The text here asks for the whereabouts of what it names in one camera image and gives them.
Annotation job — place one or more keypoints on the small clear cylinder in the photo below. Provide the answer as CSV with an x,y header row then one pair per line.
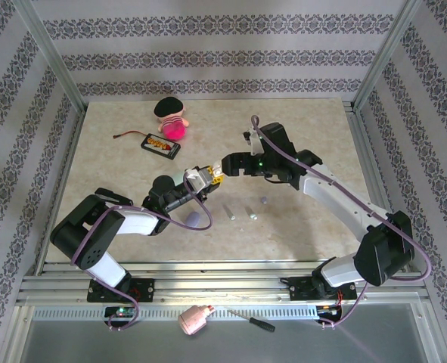
x,y
253,217

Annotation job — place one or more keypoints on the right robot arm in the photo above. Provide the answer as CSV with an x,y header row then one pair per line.
x,y
340,196

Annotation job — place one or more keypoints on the purple earbud charging case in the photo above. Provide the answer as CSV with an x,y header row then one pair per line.
x,y
193,218

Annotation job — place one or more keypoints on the small circuit board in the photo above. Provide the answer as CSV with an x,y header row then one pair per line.
x,y
121,312
328,309

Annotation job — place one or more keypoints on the aluminium rail base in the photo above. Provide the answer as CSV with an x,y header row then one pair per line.
x,y
215,283

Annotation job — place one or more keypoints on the aluminium side rail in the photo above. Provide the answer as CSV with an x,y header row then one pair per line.
x,y
70,159
363,151

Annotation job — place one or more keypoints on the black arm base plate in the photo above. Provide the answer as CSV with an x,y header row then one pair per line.
x,y
143,289
300,291

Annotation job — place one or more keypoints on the aluminium frame post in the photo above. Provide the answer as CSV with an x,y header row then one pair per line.
x,y
53,56
383,56

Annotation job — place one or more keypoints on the purple earbud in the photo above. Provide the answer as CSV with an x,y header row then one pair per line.
x,y
263,200

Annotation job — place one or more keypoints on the pink bottle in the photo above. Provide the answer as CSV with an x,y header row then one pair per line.
x,y
193,320

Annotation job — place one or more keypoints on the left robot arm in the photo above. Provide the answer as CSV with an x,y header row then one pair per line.
x,y
90,227

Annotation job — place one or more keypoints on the black battery pack, orange print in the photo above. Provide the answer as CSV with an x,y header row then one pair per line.
x,y
160,145

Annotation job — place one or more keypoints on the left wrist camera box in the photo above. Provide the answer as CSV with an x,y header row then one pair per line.
x,y
198,177

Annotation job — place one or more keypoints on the grey metal shelf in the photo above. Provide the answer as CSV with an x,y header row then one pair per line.
x,y
246,344

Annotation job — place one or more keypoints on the plush doll with black hair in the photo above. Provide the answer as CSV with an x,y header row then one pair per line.
x,y
170,117

